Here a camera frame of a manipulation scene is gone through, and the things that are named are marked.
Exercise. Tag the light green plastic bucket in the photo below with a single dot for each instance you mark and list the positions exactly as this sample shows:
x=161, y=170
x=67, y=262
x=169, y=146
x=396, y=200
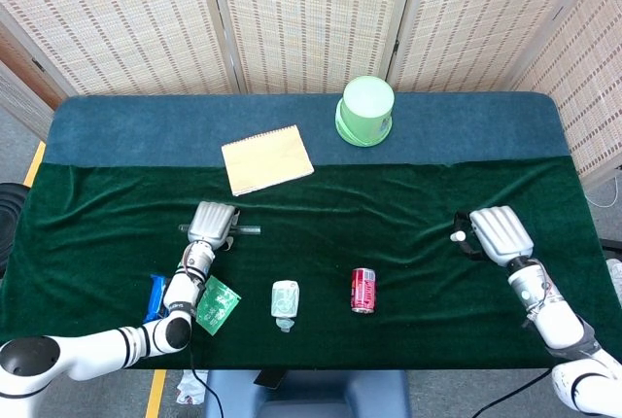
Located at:
x=367, y=107

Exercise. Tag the crumpled white paper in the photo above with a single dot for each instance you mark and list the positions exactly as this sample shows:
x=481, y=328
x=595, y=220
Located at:
x=190, y=389

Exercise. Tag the blue table cloth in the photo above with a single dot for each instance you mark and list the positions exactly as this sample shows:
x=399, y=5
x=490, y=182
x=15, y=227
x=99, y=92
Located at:
x=146, y=126

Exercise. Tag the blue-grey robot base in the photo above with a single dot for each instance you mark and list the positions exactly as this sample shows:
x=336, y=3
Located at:
x=311, y=396

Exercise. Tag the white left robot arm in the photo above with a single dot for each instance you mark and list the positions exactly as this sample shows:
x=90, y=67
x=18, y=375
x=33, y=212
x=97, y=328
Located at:
x=73, y=355

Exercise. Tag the clear glass test tube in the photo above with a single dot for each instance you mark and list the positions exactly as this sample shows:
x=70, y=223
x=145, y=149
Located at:
x=248, y=230

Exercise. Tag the woven bamboo folding screen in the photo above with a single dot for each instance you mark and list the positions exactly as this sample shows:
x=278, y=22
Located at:
x=311, y=14

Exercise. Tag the green printed sachet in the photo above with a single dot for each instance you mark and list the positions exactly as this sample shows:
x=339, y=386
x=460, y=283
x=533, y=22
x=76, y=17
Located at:
x=218, y=306

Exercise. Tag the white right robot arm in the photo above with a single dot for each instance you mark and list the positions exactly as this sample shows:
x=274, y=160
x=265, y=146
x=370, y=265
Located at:
x=559, y=321

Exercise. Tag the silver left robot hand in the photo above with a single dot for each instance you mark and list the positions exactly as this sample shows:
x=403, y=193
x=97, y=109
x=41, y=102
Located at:
x=210, y=221

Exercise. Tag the blue cookie packet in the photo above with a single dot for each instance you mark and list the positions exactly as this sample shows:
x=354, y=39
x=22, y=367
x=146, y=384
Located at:
x=156, y=291

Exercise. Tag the dark green velvet cloth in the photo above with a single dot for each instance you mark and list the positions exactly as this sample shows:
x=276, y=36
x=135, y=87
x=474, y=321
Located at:
x=340, y=233

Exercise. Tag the black round ribbed object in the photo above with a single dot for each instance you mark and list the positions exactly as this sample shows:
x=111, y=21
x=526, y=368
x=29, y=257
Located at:
x=12, y=228

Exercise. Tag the red soda can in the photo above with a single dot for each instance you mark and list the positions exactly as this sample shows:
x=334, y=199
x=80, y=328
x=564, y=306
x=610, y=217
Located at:
x=363, y=291

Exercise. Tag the cream spiral notepad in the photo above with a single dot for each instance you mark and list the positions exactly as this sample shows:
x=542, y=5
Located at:
x=267, y=160

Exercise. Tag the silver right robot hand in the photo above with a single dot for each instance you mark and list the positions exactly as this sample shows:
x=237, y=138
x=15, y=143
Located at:
x=500, y=235

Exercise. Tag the small white cap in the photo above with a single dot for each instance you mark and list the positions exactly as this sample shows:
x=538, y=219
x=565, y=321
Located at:
x=456, y=237

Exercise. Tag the small white green bottle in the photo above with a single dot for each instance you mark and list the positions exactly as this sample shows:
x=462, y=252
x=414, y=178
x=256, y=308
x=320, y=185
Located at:
x=285, y=301

